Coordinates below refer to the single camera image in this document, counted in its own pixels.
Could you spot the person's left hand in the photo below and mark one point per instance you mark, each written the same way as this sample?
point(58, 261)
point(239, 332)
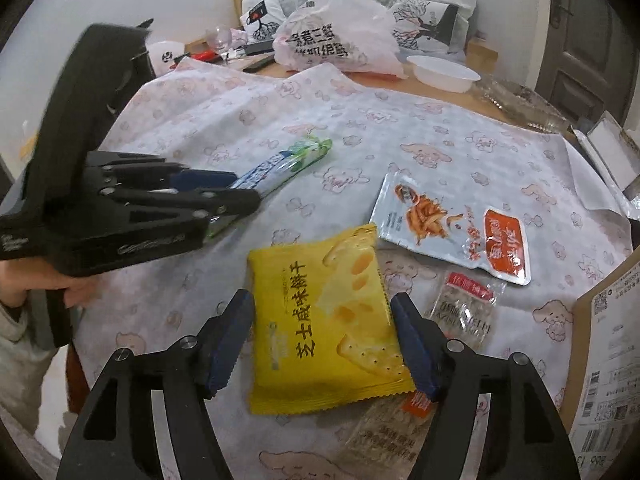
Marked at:
point(20, 276)

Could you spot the silver red spicy strips packet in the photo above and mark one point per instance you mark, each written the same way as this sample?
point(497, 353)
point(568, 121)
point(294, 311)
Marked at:
point(451, 227)

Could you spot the red lid container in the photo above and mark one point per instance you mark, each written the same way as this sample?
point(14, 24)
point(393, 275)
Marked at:
point(207, 56)

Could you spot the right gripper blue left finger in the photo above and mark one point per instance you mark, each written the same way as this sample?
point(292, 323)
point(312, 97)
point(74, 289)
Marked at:
point(223, 339)

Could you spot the green blue candy stick packet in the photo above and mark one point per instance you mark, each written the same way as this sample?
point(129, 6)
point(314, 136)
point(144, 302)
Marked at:
point(268, 176)

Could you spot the white printed plastic bag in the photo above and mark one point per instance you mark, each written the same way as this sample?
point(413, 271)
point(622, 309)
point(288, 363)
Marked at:
point(356, 36)

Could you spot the white tree print pillow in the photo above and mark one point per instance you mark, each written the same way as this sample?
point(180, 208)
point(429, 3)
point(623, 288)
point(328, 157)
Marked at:
point(422, 26)

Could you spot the yellow cheese cracker packet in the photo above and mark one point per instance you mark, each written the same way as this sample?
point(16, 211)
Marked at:
point(323, 332)

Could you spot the white paper packaging pile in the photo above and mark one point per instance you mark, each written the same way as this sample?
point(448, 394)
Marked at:
point(615, 156)

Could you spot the brown cardboard box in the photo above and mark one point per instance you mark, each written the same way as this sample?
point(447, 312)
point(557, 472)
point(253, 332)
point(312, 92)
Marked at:
point(600, 409)

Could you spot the black remote control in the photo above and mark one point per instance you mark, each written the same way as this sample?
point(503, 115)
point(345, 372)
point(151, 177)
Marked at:
point(256, 66)

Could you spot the pink cartoon print tablecloth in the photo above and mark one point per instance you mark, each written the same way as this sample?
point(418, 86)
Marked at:
point(209, 117)

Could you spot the white black pattern cup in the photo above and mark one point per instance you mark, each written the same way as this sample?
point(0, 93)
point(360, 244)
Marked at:
point(163, 54)

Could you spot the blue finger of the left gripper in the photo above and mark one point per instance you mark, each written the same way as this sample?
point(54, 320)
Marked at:
point(226, 202)
point(191, 179)

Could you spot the white plastic bowl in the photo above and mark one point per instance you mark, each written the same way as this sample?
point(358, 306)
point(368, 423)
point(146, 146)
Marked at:
point(443, 74)

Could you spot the small clear red-top packet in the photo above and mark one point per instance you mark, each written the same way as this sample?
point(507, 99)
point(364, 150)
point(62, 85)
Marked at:
point(465, 306)

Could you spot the clear plastic tray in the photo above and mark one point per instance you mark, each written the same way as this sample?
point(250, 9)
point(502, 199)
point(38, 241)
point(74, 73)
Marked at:
point(522, 105)

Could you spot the grey sleeve forearm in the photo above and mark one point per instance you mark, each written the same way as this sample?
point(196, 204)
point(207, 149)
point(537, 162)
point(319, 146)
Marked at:
point(27, 350)

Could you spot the dark brown door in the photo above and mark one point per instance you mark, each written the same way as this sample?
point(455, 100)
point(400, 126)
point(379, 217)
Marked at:
point(590, 63)

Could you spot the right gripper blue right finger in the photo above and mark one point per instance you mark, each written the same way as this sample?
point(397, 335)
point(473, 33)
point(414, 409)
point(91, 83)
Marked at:
point(420, 341)

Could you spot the wine glass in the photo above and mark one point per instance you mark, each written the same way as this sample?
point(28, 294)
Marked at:
point(219, 39)

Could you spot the clear brown snack packet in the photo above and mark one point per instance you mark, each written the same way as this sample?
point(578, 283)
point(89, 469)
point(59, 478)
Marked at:
point(386, 442)

